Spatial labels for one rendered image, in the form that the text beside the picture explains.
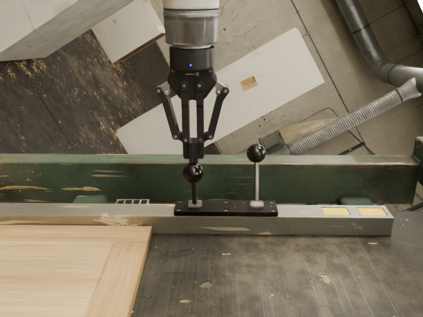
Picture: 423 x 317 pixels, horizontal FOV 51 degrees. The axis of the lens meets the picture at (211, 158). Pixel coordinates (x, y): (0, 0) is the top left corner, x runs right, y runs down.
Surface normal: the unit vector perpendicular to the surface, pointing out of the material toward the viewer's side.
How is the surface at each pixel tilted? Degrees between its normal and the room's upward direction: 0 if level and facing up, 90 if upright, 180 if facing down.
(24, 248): 60
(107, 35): 90
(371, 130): 90
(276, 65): 90
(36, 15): 90
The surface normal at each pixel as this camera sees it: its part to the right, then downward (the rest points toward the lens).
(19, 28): -0.09, 0.26
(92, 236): 0.00, -0.93
